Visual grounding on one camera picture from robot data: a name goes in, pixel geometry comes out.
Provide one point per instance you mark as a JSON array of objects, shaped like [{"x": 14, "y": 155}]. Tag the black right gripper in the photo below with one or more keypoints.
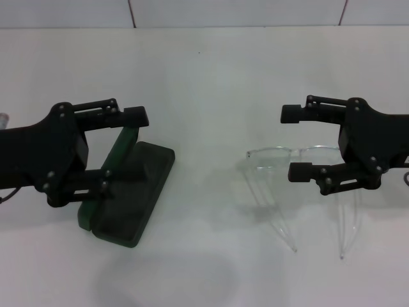
[{"x": 367, "y": 137}]

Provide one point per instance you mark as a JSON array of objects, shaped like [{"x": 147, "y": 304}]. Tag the clear plastic glasses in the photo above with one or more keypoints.
[{"x": 268, "y": 160}]

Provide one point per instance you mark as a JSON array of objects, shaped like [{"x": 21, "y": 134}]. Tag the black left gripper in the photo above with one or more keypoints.
[{"x": 38, "y": 150}]

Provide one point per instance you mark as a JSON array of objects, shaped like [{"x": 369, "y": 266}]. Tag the green glasses case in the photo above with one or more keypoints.
[{"x": 134, "y": 192}]

